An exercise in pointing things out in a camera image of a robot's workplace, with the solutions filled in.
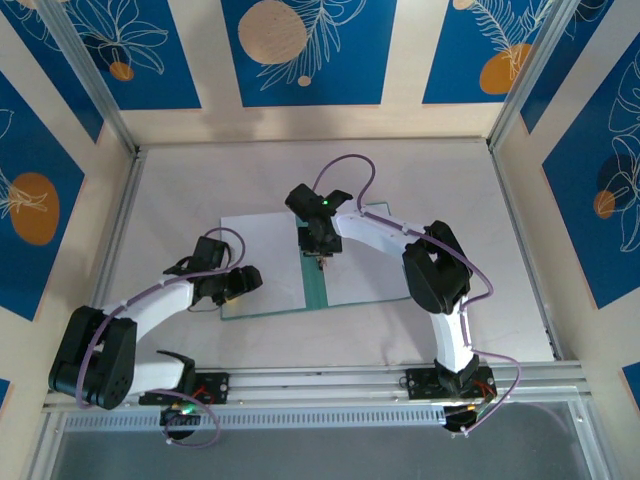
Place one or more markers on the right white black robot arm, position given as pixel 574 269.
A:
pixel 435 275

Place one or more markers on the wide aluminium extrusion rail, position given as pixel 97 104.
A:
pixel 320 387

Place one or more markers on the metal folder fastener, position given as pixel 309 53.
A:
pixel 323 269

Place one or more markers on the black controller box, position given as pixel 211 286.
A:
pixel 452 421
pixel 175 419

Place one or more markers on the white paper sheet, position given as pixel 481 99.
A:
pixel 365 280
pixel 270 260

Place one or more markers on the aluminium frame bar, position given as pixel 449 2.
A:
pixel 44 450
pixel 595 445

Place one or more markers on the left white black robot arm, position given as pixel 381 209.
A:
pixel 150 310

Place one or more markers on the green paper folder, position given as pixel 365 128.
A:
pixel 315 290

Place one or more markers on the aluminium corner post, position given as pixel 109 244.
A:
pixel 527 75
pixel 91 75

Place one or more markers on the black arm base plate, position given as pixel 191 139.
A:
pixel 220 387
pixel 417 385

